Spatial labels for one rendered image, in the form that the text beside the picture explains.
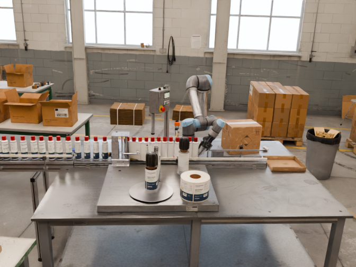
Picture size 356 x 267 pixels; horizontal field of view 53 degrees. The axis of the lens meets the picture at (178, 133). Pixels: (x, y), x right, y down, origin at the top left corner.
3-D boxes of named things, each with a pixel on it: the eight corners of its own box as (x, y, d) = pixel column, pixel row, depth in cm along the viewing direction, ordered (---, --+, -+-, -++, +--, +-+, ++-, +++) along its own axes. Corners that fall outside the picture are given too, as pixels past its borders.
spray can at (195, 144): (192, 160, 309) (193, 138, 303) (191, 158, 314) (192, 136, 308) (197, 161, 309) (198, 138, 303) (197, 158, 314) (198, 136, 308)
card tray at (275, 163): (271, 171, 306) (272, 167, 305) (262, 159, 331) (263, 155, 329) (305, 171, 308) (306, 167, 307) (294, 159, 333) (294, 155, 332)
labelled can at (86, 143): (83, 160, 303) (82, 137, 296) (85, 158, 307) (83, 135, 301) (90, 160, 303) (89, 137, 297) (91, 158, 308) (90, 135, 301)
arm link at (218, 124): (223, 119, 307) (227, 124, 299) (216, 130, 309) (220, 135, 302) (216, 116, 303) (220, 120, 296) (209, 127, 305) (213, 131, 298)
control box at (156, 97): (149, 112, 301) (149, 90, 295) (160, 108, 314) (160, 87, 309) (159, 114, 296) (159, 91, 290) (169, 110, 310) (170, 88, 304)
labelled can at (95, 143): (92, 160, 303) (91, 137, 297) (94, 158, 308) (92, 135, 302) (99, 160, 303) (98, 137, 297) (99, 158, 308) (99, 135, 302)
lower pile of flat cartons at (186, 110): (171, 120, 743) (171, 109, 736) (175, 113, 794) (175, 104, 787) (203, 122, 735) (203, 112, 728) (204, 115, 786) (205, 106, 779)
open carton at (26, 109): (1, 125, 419) (-3, 94, 407) (22, 113, 469) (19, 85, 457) (38, 127, 417) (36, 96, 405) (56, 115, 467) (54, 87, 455)
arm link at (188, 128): (180, 132, 342) (179, 118, 339) (193, 130, 346) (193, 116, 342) (184, 135, 331) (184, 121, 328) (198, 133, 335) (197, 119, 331)
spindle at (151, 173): (144, 193, 247) (144, 154, 239) (144, 187, 256) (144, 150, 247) (157, 193, 248) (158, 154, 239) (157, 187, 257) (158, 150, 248)
